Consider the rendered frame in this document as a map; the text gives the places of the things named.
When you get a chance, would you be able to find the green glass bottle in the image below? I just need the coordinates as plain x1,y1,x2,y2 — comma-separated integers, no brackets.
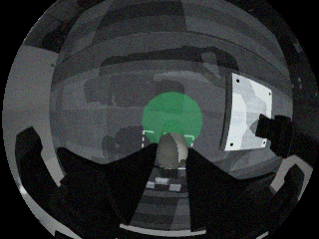
141,91,202,170

